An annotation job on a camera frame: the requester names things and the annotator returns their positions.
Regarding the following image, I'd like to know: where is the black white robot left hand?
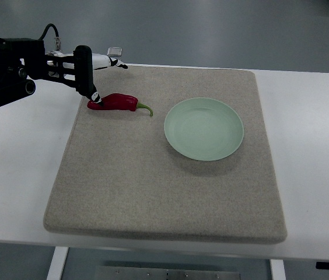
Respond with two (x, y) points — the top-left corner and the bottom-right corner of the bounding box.
(45, 45), (128, 105)

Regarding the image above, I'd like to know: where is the red pepper green stem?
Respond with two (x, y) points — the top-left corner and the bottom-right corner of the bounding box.
(87, 93), (153, 117)

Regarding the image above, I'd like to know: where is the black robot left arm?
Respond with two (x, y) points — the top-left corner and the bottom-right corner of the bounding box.
(0, 23), (60, 107)

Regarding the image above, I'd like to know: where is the light green plate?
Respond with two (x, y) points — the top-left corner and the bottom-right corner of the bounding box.
(164, 97), (244, 162)

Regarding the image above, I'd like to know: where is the small clear floor fixture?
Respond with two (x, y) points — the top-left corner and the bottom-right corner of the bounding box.
(107, 47), (123, 57)

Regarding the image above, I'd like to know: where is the beige felt mat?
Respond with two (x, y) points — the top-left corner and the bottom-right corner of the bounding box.
(43, 66), (287, 244)

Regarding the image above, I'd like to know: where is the white table leg left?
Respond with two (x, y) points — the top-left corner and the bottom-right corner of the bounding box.
(46, 247), (69, 280)

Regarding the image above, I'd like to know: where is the white table leg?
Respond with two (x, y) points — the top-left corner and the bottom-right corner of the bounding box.
(270, 259), (286, 280)
(46, 247), (69, 280)

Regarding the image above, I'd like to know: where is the white table leg right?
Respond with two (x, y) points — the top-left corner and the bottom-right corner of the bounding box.
(270, 259), (286, 280)

